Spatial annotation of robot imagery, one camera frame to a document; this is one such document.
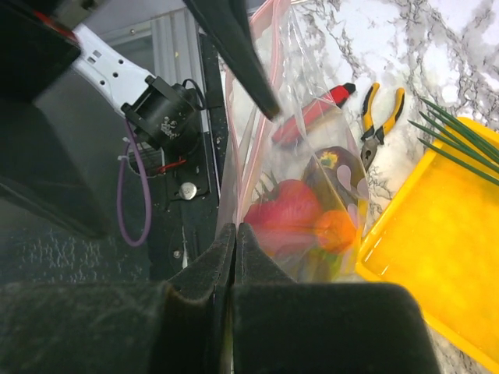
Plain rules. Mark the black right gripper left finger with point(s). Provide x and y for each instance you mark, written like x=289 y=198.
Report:
x=174 y=326

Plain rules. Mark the red tomato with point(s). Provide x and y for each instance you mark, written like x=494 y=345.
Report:
x=283 y=218

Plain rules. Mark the green chive bundle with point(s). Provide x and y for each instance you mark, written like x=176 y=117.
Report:
x=473 y=151

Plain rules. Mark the orange carrot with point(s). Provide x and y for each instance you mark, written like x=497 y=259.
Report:
x=335 y=231

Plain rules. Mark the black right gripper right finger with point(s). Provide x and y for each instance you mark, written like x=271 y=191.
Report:
x=281 y=326

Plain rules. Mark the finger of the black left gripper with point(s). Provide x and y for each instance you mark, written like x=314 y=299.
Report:
x=226 y=23

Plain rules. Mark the red black handled tool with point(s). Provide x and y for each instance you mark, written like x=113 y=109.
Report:
x=289 y=133

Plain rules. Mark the clear pink-dotted zip bag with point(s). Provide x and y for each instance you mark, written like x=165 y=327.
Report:
x=254 y=165

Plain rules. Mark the yellow plastic tray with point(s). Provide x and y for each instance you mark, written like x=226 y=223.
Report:
x=438 y=238

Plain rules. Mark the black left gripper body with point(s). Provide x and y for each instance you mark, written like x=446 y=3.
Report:
x=58 y=136

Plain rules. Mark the dark purple round fruit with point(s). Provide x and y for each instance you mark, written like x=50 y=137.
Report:
x=338 y=179

